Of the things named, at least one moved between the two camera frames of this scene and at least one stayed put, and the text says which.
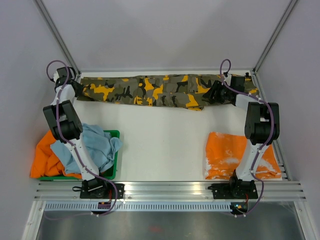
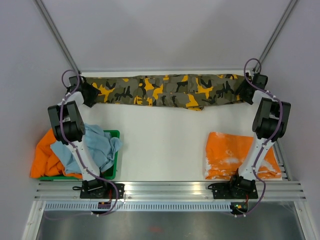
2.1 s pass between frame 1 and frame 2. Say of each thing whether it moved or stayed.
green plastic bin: stayed
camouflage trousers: stayed
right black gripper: moved
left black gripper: moved
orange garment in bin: stayed
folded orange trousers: stayed
